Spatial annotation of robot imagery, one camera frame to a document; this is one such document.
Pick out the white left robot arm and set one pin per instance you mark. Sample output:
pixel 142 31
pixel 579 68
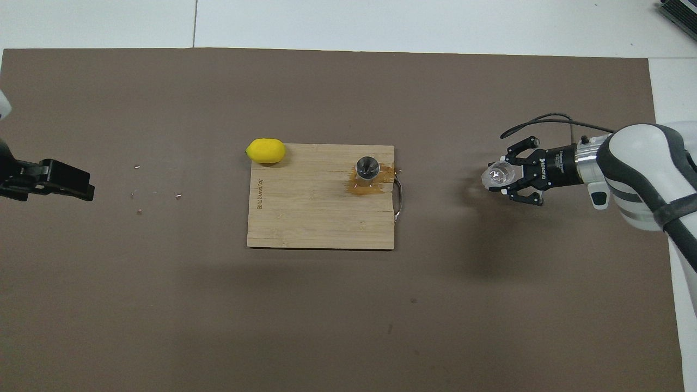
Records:
pixel 3 106

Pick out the grey ribbed device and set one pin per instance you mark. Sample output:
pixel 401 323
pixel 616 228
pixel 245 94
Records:
pixel 680 11

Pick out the brown table mat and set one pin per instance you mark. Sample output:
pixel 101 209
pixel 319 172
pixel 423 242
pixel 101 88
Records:
pixel 348 316

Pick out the yellow lemon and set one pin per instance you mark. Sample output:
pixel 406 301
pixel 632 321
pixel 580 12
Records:
pixel 266 151

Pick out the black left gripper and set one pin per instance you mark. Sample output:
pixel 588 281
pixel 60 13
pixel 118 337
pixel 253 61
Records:
pixel 8 174

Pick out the small clear glass cup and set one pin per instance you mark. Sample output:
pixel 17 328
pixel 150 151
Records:
pixel 498 175

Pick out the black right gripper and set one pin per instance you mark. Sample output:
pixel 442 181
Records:
pixel 552 167

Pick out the bamboo cutting board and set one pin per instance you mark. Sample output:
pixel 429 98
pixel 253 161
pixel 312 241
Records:
pixel 316 207

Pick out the steel cocktail jigger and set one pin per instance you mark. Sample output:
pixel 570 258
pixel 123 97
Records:
pixel 366 166

